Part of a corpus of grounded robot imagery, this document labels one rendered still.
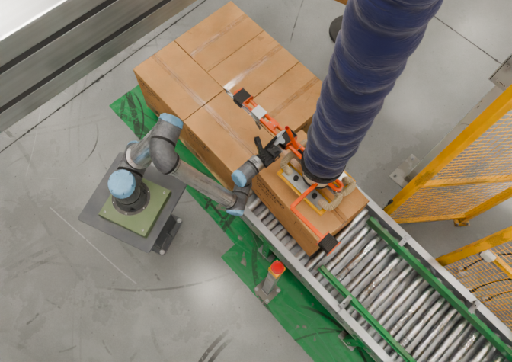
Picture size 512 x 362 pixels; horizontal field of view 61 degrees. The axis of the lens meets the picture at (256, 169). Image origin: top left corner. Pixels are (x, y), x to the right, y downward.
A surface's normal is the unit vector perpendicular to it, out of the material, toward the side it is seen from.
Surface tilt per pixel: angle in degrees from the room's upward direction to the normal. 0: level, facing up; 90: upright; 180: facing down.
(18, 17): 0
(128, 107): 0
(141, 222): 1
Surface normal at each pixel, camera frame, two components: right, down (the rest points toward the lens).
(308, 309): 0.03, -0.37
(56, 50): 0.68, 0.69
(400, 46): 0.23, 0.81
